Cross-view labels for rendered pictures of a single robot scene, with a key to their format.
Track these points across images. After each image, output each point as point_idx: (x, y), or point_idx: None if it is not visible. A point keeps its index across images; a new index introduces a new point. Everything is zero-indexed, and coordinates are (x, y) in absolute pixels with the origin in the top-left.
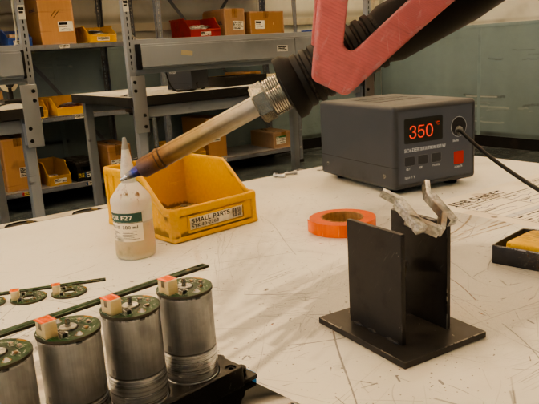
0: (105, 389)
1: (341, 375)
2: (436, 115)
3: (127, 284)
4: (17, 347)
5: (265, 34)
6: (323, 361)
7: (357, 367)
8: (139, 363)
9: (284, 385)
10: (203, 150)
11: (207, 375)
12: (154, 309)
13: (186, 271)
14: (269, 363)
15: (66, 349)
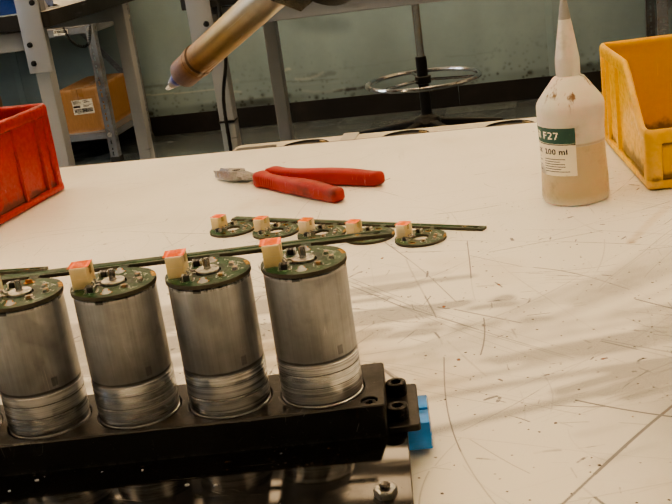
0: (148, 375)
1: (580, 476)
2: None
3: (500, 243)
4: (42, 291)
5: None
6: (589, 443)
7: (624, 473)
8: (197, 353)
9: (481, 458)
10: None
11: (317, 400)
12: (218, 281)
13: (350, 236)
14: (509, 418)
15: (85, 307)
